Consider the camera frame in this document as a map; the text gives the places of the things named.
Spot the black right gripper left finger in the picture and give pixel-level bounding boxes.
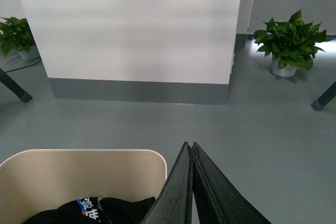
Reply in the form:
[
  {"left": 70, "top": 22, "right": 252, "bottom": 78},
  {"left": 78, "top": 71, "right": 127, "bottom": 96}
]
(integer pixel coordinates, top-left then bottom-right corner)
[{"left": 142, "top": 142, "right": 193, "bottom": 224}]

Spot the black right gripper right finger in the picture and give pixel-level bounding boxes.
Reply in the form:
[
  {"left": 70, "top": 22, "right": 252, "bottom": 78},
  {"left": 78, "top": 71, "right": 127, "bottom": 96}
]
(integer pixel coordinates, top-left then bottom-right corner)
[{"left": 192, "top": 142, "right": 270, "bottom": 223}]

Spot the beige plastic laundry hamper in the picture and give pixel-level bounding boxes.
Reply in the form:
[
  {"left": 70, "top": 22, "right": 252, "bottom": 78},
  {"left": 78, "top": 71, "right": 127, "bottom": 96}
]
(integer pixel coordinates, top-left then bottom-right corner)
[{"left": 1, "top": 149, "right": 167, "bottom": 223}]

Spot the black printed t-shirt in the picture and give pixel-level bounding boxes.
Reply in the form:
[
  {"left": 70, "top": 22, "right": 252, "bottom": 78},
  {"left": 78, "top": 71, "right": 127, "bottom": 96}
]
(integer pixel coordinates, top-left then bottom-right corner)
[{"left": 24, "top": 197, "right": 155, "bottom": 223}]

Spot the white plant pot right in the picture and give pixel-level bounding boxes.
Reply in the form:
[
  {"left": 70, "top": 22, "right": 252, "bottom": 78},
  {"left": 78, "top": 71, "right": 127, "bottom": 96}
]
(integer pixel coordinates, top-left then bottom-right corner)
[{"left": 271, "top": 55, "right": 297, "bottom": 77}]

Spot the white plant pot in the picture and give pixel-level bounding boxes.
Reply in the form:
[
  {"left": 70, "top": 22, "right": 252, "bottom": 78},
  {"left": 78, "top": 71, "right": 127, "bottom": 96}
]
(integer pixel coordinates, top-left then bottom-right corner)
[
  {"left": 271, "top": 55, "right": 297, "bottom": 77},
  {"left": 18, "top": 46, "right": 40, "bottom": 60}
]

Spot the green potted plant right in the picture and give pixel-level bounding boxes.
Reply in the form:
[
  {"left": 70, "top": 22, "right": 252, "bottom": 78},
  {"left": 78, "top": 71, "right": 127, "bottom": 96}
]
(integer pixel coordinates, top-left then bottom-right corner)
[{"left": 253, "top": 10, "right": 332, "bottom": 70}]

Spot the green potted plant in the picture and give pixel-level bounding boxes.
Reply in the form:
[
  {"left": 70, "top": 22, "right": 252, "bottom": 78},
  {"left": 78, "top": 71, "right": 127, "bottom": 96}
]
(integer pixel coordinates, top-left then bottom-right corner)
[
  {"left": 253, "top": 10, "right": 332, "bottom": 70},
  {"left": 1, "top": 17, "right": 36, "bottom": 57}
]

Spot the white plant pot left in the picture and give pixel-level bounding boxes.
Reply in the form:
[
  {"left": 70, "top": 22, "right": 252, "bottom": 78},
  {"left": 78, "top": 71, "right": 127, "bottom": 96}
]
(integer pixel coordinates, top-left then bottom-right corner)
[{"left": 18, "top": 46, "right": 40, "bottom": 60}]

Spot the green potted plant left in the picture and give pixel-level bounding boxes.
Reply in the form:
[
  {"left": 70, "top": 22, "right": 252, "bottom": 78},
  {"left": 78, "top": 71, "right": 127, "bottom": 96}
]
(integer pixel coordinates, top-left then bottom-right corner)
[{"left": 1, "top": 17, "right": 36, "bottom": 57}]

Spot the black floor cable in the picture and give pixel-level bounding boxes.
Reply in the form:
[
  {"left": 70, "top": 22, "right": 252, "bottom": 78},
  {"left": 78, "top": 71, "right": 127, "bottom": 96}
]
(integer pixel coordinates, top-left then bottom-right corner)
[{"left": 4, "top": 58, "right": 43, "bottom": 73}]

